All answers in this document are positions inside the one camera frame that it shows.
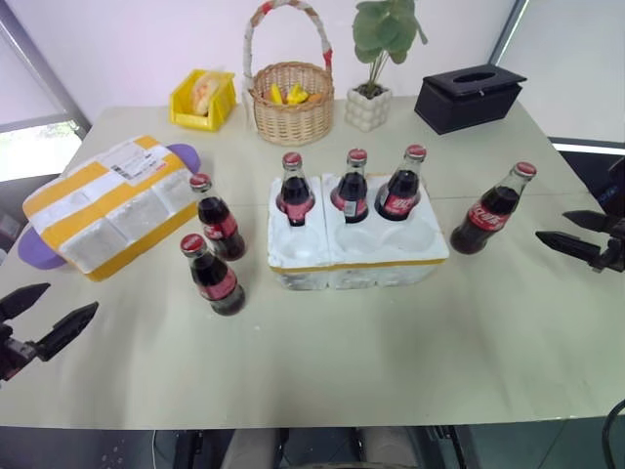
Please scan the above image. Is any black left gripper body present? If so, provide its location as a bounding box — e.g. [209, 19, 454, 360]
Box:
[0, 320, 44, 383]

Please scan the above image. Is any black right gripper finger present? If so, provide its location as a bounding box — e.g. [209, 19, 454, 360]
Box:
[534, 230, 610, 269]
[562, 209, 612, 233]

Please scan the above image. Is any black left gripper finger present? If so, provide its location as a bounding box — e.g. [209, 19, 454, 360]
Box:
[35, 301, 101, 362]
[0, 282, 52, 322]

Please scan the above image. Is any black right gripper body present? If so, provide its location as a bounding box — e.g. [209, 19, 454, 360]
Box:
[589, 155, 625, 275]

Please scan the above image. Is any glass cola bottle red cap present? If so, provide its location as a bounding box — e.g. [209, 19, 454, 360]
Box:
[373, 144, 430, 223]
[179, 233, 247, 318]
[275, 151, 316, 228]
[329, 148, 371, 226]
[188, 172, 247, 263]
[448, 160, 539, 256]

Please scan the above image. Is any foam box with yellow tape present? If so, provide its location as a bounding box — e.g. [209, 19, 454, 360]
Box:
[21, 135, 201, 284]

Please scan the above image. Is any black tissue box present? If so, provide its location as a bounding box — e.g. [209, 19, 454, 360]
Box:
[413, 62, 529, 137]

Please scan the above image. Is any white foam bottle tray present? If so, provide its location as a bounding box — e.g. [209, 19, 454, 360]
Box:
[267, 171, 451, 292]

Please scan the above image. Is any purple plastic tray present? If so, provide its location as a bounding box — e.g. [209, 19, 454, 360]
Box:
[17, 142, 202, 272]

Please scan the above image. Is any grey rounded shape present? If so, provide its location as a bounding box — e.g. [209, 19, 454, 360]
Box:
[225, 426, 290, 469]

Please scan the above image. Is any white bubble plant pot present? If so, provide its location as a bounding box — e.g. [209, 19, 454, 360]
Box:
[344, 84, 394, 134]

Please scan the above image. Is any yellow plastic storage bin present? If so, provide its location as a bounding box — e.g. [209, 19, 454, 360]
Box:
[168, 67, 237, 134]

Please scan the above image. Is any beige toy bread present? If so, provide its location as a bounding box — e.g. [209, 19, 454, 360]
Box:
[190, 72, 222, 117]

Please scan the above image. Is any green artificial plant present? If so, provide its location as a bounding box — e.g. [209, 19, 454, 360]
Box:
[352, 0, 430, 97]

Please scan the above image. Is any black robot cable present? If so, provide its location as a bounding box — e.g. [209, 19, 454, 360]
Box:
[601, 397, 625, 469]

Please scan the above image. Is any wicker basket with handle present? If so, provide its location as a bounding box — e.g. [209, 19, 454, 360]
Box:
[241, 0, 337, 147]

